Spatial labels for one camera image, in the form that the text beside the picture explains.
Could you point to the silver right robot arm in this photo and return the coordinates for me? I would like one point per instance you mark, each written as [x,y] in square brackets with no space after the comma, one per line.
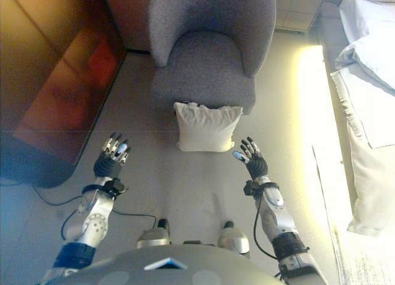
[277,217]

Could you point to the silver right robot leg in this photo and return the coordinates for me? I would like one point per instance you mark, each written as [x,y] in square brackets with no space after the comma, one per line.
[233,238]

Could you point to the bed with white sheet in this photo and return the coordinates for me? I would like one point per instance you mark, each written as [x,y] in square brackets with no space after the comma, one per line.
[355,13]

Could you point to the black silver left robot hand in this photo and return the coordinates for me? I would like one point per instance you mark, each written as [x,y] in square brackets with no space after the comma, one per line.
[108,167]

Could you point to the silver robot torso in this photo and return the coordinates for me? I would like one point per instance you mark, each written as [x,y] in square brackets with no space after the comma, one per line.
[139,266]

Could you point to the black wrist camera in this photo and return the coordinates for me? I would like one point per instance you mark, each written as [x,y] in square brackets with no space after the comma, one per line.
[249,187]
[116,187]

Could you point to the beige nightstand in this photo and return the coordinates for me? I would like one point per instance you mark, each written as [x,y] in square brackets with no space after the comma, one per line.
[293,7]

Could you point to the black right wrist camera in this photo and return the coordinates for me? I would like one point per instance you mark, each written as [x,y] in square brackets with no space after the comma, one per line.
[249,187]

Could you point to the silver robot leg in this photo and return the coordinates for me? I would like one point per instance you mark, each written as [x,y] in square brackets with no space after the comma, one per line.
[233,238]
[152,235]

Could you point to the white cushion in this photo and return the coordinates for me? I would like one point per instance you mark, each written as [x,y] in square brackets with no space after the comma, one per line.
[206,127]

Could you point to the white folded duvet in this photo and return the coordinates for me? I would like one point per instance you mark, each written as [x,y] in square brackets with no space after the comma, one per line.
[370,63]

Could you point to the grey fabric armchair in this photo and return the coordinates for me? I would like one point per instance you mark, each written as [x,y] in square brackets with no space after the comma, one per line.
[210,50]

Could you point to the silver left robot leg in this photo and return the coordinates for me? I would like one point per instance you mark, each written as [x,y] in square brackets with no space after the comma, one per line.
[152,235]

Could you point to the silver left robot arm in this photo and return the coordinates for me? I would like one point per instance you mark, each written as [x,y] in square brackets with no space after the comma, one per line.
[95,217]

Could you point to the dark brown wooden cabinet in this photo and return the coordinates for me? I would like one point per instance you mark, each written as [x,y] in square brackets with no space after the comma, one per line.
[46,97]

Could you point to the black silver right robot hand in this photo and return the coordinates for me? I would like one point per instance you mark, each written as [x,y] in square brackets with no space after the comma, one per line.
[257,166]

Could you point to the cream fringed throw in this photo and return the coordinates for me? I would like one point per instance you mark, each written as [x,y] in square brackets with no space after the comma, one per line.
[373,174]

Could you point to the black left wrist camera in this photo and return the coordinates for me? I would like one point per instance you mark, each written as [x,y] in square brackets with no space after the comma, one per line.
[116,187]

